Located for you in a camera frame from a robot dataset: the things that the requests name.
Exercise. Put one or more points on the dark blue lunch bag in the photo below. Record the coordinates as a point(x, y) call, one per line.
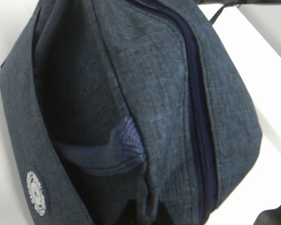
point(126, 112)

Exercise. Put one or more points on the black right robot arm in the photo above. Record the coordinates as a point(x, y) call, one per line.
point(238, 2)

